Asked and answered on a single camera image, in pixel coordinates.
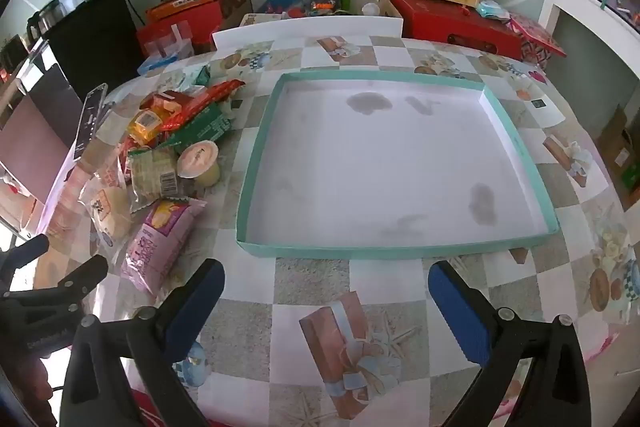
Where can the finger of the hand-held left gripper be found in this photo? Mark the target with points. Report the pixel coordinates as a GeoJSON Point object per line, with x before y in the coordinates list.
{"type": "Point", "coordinates": [25, 251]}
{"type": "Point", "coordinates": [75, 279]}

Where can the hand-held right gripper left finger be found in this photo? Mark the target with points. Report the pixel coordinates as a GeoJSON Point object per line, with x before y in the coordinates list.
{"type": "Point", "coordinates": [195, 307]}

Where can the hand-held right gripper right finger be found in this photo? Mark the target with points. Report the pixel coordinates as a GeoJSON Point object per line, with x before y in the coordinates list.
{"type": "Point", "coordinates": [462, 322]}

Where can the purple snack packet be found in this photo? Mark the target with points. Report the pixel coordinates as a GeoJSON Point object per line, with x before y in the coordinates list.
{"type": "Point", "coordinates": [155, 237]}

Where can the green-edged rice cake packet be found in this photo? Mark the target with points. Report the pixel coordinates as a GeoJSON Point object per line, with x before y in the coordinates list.
{"type": "Point", "coordinates": [152, 172]}

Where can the teal shallow cardboard tray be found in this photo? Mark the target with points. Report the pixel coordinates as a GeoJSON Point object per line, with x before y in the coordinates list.
{"type": "Point", "coordinates": [375, 167]}

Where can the orange cake packet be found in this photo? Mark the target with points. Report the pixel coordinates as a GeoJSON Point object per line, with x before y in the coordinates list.
{"type": "Point", "coordinates": [165, 99]}

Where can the long red snack packet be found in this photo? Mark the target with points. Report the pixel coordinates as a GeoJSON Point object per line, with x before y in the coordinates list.
{"type": "Point", "coordinates": [200, 102]}

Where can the dark brown board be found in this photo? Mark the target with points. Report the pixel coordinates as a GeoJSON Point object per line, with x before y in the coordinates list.
{"type": "Point", "coordinates": [30, 137]}

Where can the checkered printed tablecloth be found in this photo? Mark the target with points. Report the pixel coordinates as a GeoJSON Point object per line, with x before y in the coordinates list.
{"type": "Point", "coordinates": [310, 287]}

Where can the clear acrylic holder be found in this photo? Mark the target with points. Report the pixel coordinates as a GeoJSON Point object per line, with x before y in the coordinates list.
{"type": "Point", "coordinates": [90, 122]}

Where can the pudding cup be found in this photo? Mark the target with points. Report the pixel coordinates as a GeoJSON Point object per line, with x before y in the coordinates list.
{"type": "Point", "coordinates": [197, 162]}

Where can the yellow snack packet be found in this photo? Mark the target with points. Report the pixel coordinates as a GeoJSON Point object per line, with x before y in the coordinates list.
{"type": "Point", "coordinates": [145, 122]}

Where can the dark green snack packet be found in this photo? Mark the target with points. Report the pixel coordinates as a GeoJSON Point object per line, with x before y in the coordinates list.
{"type": "Point", "coordinates": [202, 124]}

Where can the black cabinet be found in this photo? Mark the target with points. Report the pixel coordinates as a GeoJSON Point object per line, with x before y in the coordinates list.
{"type": "Point", "coordinates": [95, 42]}

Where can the blue tissue pack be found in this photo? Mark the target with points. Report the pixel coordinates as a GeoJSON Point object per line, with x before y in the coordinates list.
{"type": "Point", "coordinates": [150, 64]}

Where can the clear plastic box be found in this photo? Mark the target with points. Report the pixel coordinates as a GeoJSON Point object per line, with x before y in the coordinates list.
{"type": "Point", "coordinates": [167, 42]}

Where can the red patterned bag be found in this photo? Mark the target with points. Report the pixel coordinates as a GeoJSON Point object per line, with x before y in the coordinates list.
{"type": "Point", "coordinates": [537, 39]}

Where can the white card box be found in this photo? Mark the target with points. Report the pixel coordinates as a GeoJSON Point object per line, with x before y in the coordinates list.
{"type": "Point", "coordinates": [255, 19]}

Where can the orange flat box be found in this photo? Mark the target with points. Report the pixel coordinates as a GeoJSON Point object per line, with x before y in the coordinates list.
{"type": "Point", "coordinates": [182, 2]}

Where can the white foam board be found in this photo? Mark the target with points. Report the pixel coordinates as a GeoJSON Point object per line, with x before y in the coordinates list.
{"type": "Point", "coordinates": [307, 32]}

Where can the large red gift box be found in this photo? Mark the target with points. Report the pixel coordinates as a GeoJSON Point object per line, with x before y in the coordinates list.
{"type": "Point", "coordinates": [450, 24]}

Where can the brown box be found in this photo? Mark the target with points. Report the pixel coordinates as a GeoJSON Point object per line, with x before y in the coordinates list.
{"type": "Point", "coordinates": [235, 4]}

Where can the light blue mask packet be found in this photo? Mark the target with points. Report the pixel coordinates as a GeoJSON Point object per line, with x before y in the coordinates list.
{"type": "Point", "coordinates": [492, 10]}

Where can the open cardboard box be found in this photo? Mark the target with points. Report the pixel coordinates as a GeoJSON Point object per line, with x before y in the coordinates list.
{"type": "Point", "coordinates": [390, 9]}

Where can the clear round bottle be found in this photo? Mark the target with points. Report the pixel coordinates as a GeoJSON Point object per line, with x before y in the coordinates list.
{"type": "Point", "coordinates": [370, 9]}

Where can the white shelf unit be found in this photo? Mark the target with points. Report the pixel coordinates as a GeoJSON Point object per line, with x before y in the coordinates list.
{"type": "Point", "coordinates": [550, 7]}

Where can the pile of colourful toys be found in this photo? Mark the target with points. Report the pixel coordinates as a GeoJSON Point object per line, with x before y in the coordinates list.
{"type": "Point", "coordinates": [322, 4]}

